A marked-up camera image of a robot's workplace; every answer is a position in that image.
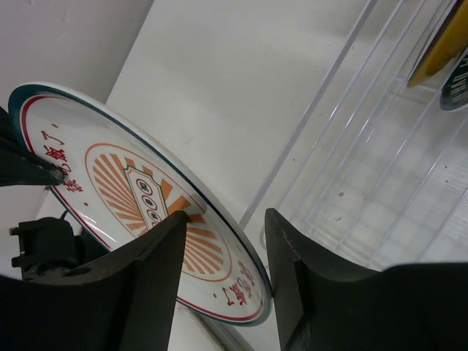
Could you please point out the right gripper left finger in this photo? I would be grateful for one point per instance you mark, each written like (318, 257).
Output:
(123, 300)

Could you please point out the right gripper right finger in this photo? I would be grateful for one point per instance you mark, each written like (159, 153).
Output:
(325, 302)

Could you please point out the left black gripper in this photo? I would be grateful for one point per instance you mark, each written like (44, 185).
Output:
(48, 246)

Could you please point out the white plate orange sunburst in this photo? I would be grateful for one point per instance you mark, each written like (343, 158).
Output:
(119, 183)

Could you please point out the white plate green lettered rim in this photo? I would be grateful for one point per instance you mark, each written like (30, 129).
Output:
(453, 95)

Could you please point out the yellow brown patterned plate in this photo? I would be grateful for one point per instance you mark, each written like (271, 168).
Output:
(446, 42)

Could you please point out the white wire dish rack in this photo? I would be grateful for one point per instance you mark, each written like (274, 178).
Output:
(339, 126)

